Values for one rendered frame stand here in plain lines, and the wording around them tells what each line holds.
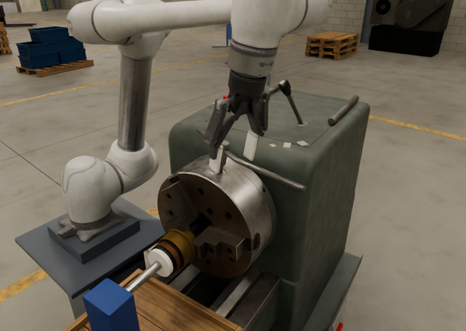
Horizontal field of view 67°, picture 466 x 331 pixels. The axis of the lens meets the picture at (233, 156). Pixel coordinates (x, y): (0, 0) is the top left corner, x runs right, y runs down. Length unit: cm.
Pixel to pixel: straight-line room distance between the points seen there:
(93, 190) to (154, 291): 46
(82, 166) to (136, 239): 35
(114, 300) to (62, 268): 68
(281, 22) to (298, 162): 38
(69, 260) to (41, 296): 104
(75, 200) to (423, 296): 197
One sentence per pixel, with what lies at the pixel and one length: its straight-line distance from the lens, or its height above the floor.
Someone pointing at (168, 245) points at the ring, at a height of 112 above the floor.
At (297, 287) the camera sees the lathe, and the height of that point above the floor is 85.
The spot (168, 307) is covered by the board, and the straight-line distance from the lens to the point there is 102.
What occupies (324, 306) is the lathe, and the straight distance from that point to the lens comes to 149.
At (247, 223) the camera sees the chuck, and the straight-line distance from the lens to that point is 82.
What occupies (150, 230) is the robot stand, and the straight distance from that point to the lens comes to 148.
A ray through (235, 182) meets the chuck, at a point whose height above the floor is 122.
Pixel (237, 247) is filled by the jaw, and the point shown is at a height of 111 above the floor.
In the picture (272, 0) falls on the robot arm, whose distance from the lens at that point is 63.
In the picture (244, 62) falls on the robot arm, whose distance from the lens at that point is 66.
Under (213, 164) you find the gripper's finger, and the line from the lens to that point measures 77.
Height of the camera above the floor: 166
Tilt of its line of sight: 27 degrees down
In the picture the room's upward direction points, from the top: straight up
